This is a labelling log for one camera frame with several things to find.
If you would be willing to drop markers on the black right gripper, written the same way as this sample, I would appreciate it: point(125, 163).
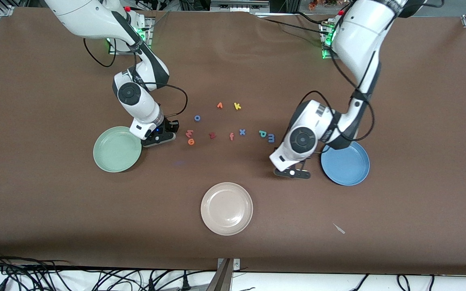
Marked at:
point(171, 125)

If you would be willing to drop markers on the pink letter w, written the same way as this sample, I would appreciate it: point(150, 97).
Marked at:
point(189, 133)

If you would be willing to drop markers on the blue letter m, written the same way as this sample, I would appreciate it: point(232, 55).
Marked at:
point(271, 138)

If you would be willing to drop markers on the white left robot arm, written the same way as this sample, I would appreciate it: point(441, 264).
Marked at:
point(358, 36)

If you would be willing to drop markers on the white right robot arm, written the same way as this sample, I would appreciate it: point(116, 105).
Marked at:
point(91, 16)

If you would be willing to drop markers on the green plate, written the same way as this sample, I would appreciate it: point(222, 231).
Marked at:
point(113, 153)

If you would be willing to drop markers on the brown table cover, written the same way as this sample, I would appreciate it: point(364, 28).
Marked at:
point(233, 64)

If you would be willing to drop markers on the beige plate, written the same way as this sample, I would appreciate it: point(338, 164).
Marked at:
point(227, 209)

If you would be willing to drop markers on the black power plug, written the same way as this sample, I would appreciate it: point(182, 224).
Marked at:
point(2, 285)
point(151, 285)
point(184, 284)

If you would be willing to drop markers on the grey metal bar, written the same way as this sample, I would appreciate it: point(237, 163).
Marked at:
point(221, 279)

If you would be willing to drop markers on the blue plate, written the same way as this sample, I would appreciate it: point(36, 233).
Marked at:
point(348, 165)

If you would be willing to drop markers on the orange background object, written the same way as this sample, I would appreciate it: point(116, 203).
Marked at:
point(314, 5)

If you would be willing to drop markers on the white paper scrap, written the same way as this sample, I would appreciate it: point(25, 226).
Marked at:
point(339, 228)

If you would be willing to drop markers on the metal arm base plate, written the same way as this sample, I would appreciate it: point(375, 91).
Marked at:
point(325, 52)
point(149, 24)

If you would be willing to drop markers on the silver aluminium frame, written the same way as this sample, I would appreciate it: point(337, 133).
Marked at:
point(237, 5)

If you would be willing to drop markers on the silver bracket plate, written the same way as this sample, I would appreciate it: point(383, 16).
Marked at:
point(236, 264)

